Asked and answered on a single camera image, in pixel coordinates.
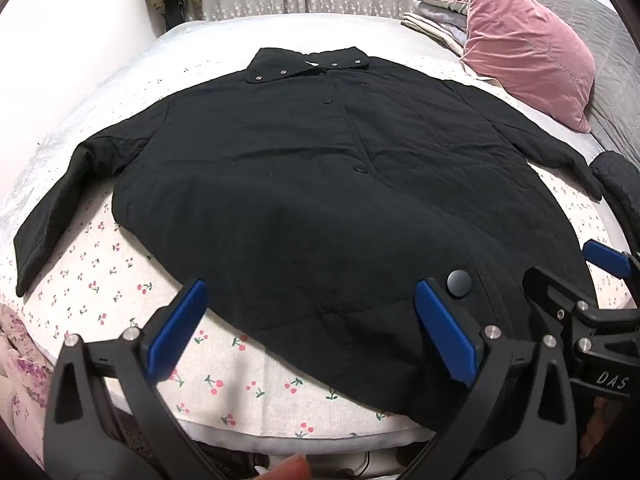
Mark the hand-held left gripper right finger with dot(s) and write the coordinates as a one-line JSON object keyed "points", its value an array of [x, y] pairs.
{"points": [[447, 332]]}

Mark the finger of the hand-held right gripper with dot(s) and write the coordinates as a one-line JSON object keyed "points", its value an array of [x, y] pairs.
{"points": [[552, 295], [607, 256]]}

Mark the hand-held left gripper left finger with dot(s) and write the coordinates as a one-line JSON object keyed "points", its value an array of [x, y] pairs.
{"points": [[177, 325]]}

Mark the black quilted jacket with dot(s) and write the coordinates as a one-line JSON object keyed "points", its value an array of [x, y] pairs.
{"points": [[300, 185]]}

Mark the black quilted cloth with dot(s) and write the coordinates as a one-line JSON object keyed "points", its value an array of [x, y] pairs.
{"points": [[617, 180]]}

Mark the cherry print bed sheet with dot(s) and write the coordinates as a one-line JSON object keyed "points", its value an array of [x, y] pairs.
{"points": [[100, 280]]}

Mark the purple floral cloth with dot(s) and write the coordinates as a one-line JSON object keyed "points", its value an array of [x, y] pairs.
{"points": [[20, 375]]}

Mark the grey quilted blanket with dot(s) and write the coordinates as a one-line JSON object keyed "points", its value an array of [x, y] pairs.
{"points": [[607, 60]]}

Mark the pink velvet pillow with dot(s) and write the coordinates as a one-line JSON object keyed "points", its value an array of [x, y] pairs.
{"points": [[525, 50]]}

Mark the stack of folded blankets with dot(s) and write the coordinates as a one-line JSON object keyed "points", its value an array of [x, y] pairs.
{"points": [[440, 20]]}

